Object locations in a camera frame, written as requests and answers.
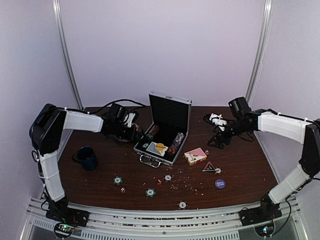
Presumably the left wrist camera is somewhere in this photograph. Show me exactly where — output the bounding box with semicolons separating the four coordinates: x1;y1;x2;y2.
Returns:
108;103;136;128

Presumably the white chip centre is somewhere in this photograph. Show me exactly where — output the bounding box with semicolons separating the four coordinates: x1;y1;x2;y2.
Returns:
164;174;172;182

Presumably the green chip left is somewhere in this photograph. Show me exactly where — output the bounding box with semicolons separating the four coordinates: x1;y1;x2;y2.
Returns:
113;176;123;185

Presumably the orange black chip stack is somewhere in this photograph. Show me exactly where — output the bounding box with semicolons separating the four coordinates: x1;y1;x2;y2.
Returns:
149;125;160;137

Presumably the red white chip front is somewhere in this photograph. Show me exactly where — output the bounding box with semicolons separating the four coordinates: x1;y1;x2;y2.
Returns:
177;200;188;210

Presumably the red white chip right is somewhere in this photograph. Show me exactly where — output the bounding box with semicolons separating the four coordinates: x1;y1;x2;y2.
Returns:
215;167;222;175

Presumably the aluminium front rail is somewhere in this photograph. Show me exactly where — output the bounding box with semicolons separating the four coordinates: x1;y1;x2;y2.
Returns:
18;196;307;240

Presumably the red white chip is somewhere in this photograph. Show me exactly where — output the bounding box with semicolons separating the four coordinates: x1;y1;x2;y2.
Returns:
177;200;188;210
215;167;222;175

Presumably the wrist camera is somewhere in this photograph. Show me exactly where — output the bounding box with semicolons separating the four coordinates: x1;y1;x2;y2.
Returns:
202;96;252;131
108;103;136;128

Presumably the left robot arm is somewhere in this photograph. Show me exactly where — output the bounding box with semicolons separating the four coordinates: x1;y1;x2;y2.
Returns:
29;103;144;222

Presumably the aluminium poker case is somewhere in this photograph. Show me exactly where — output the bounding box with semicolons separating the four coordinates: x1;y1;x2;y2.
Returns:
133;90;192;168

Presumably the aluminium frame post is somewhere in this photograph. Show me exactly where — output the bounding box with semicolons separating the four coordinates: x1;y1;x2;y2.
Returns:
245;0;274;105
52;0;84;110

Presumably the purple small blind button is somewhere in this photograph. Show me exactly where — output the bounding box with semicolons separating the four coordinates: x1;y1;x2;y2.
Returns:
214;179;226;189

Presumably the dark blue mug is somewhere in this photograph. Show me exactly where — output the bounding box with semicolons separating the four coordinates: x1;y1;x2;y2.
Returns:
71;146;99;171

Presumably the purple chip stack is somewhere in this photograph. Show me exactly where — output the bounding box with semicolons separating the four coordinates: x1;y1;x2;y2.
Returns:
167;132;185;155

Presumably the green chip stack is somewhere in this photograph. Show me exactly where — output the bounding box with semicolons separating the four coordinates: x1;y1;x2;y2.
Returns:
146;133;154;141

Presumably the yellow big blind button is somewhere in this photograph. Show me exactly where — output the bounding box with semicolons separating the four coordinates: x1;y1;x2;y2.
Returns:
155;143;168;152

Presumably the triangular dealer button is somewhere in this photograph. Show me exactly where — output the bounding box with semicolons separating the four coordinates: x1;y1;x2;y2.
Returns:
202;161;216;172

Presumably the right aluminium frame post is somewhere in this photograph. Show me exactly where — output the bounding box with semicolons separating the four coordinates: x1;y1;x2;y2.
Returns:
245;0;274;105

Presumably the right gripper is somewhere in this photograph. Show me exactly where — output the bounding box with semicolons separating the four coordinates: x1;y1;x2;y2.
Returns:
207;118;250;149

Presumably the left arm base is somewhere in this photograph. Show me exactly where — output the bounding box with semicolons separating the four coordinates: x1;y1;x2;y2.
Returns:
45;198;90;240

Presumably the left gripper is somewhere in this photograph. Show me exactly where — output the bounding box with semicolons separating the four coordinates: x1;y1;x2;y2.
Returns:
112;121;147;143

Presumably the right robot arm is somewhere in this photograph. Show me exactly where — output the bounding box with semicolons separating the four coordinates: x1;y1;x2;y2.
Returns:
204;132;303;208

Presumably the blue card deck box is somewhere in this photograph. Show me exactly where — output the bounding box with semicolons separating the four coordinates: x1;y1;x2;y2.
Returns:
146;141;168;157

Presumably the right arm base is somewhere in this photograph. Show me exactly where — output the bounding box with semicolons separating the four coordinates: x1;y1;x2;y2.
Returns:
239;195;282;238

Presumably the red card deck box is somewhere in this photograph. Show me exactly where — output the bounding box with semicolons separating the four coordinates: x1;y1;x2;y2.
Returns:
183;147;207;166

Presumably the green chip centre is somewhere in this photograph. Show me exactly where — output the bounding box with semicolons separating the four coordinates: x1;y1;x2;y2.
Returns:
145;188;156;198

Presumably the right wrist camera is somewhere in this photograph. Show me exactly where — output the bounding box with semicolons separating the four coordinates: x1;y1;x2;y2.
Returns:
202;96;252;131

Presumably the left aluminium frame post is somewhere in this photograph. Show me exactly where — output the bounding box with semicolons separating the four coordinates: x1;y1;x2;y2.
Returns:
52;0;84;110

